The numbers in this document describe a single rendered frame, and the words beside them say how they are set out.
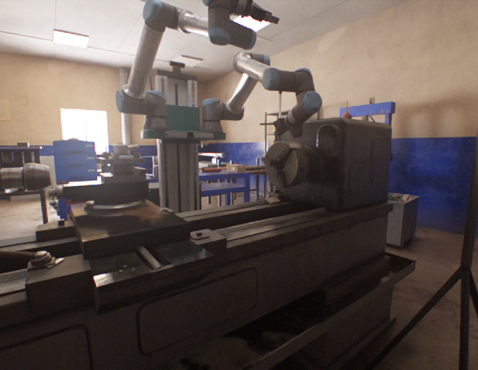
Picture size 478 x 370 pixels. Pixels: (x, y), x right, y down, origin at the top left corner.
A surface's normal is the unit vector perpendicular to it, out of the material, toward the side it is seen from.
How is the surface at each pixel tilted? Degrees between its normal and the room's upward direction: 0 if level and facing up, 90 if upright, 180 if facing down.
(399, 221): 90
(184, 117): 90
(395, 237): 90
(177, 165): 90
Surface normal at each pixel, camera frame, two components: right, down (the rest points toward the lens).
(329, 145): -0.81, 0.08
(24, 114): 0.58, 0.11
